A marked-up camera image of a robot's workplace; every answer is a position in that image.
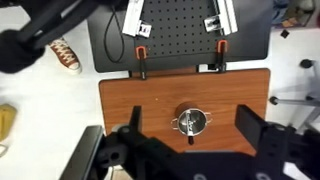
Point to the stainless steel cup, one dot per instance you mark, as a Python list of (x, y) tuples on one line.
[(200, 124)]

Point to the yellow bag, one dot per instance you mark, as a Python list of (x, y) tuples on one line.
[(6, 120)]

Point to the black and white marker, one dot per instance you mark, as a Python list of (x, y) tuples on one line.
[(190, 128)]

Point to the small black square object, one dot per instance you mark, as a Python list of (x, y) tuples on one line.
[(284, 33)]

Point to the aluminium extrusion rail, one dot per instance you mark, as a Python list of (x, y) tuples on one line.
[(133, 16), (228, 15)]

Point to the black perforated breadboard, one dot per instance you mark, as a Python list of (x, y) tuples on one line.
[(180, 26)]

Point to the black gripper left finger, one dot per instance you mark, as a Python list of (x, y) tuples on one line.
[(135, 120)]

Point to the grey table base with casters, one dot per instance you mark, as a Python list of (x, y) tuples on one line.
[(296, 101)]

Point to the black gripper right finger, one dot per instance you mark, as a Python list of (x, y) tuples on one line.
[(248, 125)]

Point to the multicoloured fabric item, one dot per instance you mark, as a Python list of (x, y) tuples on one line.
[(281, 11)]

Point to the red and white sneaker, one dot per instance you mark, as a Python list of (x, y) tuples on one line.
[(66, 55)]

